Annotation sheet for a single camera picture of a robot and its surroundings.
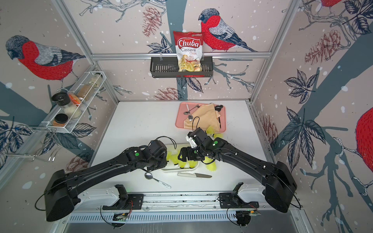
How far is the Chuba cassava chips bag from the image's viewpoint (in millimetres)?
831

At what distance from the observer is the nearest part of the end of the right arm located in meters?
0.66

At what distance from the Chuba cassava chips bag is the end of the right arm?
1.57ft
